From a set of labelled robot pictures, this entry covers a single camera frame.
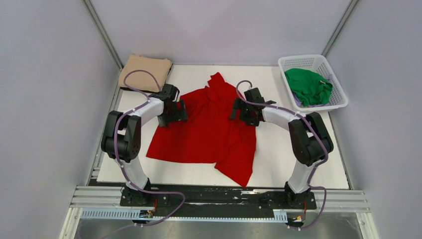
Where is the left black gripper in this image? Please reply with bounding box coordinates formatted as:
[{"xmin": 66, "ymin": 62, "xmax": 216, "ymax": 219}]
[{"xmin": 158, "ymin": 99, "xmax": 188, "ymax": 128}]

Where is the red t shirt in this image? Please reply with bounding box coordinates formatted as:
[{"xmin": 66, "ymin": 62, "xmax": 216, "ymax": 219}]
[{"xmin": 146, "ymin": 72, "xmax": 257, "ymax": 187}]

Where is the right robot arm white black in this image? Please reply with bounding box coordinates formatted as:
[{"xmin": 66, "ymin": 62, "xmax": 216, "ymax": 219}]
[{"xmin": 230, "ymin": 88, "xmax": 334, "ymax": 209}]

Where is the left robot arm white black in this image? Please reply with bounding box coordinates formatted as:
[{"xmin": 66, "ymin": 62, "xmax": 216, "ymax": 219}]
[{"xmin": 101, "ymin": 84, "xmax": 188, "ymax": 207}]

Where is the folded beige t shirt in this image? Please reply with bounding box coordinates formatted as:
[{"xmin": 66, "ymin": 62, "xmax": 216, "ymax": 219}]
[{"xmin": 118, "ymin": 54, "xmax": 173, "ymax": 93}]

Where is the green t shirt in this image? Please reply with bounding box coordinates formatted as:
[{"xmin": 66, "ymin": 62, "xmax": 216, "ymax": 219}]
[{"xmin": 284, "ymin": 68, "xmax": 333, "ymax": 107}]

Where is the white plastic basket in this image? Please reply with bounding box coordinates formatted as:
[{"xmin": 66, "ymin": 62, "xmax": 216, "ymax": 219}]
[{"xmin": 278, "ymin": 54, "xmax": 348, "ymax": 112}]

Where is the black mounting plate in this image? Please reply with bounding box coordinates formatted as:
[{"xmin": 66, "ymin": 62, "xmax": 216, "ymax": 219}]
[{"xmin": 128, "ymin": 184, "xmax": 317, "ymax": 217}]

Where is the lavender t shirt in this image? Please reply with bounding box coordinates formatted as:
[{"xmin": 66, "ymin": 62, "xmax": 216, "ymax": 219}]
[{"xmin": 292, "ymin": 74, "xmax": 333, "ymax": 108}]

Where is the white slotted cable duct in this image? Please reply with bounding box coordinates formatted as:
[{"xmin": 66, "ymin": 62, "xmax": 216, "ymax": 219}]
[{"xmin": 80, "ymin": 208, "xmax": 288, "ymax": 223}]

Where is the right corner metal post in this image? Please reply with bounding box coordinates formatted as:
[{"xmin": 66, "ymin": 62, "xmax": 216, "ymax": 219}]
[{"xmin": 321, "ymin": 0, "xmax": 360, "ymax": 57}]

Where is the corner metal post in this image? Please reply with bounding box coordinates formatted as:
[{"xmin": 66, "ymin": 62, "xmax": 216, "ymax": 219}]
[
  {"xmin": 82, "ymin": 0, "xmax": 123, "ymax": 71},
  {"xmin": 321, "ymin": 0, "xmax": 360, "ymax": 57}
]

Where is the left corner metal post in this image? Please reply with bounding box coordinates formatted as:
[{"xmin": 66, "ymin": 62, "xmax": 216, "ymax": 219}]
[{"xmin": 82, "ymin": 0, "xmax": 123, "ymax": 71}]

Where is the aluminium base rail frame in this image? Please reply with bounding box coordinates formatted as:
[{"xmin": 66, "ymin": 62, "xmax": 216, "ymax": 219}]
[{"xmin": 60, "ymin": 184, "xmax": 378, "ymax": 239}]

